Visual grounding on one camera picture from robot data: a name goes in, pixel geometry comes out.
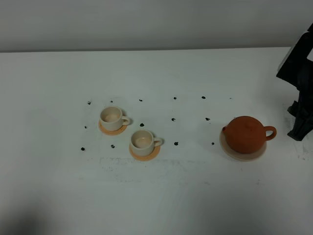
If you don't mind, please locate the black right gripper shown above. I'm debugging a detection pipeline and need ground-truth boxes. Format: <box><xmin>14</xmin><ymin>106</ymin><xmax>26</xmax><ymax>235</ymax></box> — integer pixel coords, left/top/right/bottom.
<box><xmin>276</xmin><ymin>26</ymin><xmax>313</xmax><ymax>141</ymax></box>

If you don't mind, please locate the brown clay teapot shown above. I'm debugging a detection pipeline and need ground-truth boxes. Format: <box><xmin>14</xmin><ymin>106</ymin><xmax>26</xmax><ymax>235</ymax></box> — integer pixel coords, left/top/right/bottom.
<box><xmin>222</xmin><ymin>116</ymin><xmax>277</xmax><ymax>154</ymax></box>

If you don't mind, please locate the beige teapot saucer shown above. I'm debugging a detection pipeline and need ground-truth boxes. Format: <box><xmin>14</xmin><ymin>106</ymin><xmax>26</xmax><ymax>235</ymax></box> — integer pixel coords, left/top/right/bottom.
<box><xmin>219</xmin><ymin>131</ymin><xmax>267</xmax><ymax>162</ymax></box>

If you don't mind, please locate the orange coaster near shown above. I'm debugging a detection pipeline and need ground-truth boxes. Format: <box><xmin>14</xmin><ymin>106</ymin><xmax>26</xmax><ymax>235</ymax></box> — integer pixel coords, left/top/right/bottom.
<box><xmin>129</xmin><ymin>146</ymin><xmax>161</xmax><ymax>161</ymax></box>

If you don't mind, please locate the orange coaster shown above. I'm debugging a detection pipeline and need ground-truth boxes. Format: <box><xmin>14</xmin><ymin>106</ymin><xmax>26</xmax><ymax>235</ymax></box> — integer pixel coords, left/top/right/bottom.
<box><xmin>98</xmin><ymin>120</ymin><xmax>128</xmax><ymax>136</ymax></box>
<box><xmin>129</xmin><ymin>146</ymin><xmax>161</xmax><ymax>161</ymax></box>

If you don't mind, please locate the white teacup near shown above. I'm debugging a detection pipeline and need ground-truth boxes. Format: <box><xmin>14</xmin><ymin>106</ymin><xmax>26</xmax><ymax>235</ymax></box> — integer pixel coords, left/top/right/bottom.
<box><xmin>130</xmin><ymin>130</ymin><xmax>163</xmax><ymax>157</ymax></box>

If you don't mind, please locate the white teacup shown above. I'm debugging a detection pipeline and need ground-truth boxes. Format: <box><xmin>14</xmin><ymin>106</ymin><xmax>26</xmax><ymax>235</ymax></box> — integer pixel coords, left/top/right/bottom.
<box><xmin>130</xmin><ymin>130</ymin><xmax>163</xmax><ymax>157</ymax></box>
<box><xmin>100</xmin><ymin>106</ymin><xmax>131</xmax><ymax>131</ymax></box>

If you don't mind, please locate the white teacup far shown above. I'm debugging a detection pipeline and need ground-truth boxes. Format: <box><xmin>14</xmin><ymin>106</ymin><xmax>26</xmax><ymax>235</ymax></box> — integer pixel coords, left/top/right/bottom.
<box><xmin>100</xmin><ymin>106</ymin><xmax>131</xmax><ymax>131</ymax></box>

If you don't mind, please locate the orange coaster far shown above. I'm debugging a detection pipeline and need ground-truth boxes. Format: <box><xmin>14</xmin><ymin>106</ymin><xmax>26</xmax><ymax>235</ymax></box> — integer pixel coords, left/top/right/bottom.
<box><xmin>98</xmin><ymin>120</ymin><xmax>128</xmax><ymax>136</ymax></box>

